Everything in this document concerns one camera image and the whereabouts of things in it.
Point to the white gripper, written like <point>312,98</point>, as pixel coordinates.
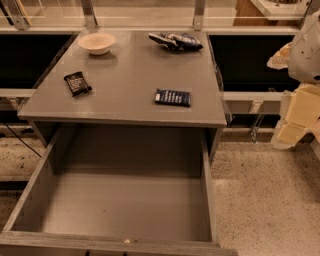
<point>306,60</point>

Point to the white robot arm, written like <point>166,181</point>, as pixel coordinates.
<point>304,56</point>

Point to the open grey top drawer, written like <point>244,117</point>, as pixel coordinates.
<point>103,190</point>

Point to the blue chip bag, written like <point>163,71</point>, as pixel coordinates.
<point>176,41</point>

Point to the grey cabinet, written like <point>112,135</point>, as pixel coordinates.
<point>119,121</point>

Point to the white bowl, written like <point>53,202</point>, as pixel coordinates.
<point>97,43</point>

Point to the black snack bar wrapper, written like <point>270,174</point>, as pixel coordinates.
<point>77,84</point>

